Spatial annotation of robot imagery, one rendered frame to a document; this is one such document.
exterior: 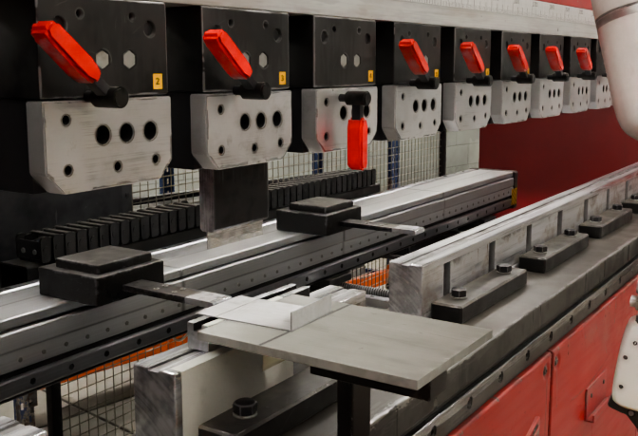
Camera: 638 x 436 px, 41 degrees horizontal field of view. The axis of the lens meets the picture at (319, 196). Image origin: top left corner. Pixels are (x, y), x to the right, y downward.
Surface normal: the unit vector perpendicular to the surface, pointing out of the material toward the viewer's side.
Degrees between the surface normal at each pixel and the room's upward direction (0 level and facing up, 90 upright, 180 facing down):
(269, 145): 90
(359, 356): 0
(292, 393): 0
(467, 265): 90
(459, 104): 90
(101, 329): 90
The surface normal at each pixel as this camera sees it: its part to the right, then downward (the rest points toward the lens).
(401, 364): 0.00, -0.99
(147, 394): -0.55, 0.13
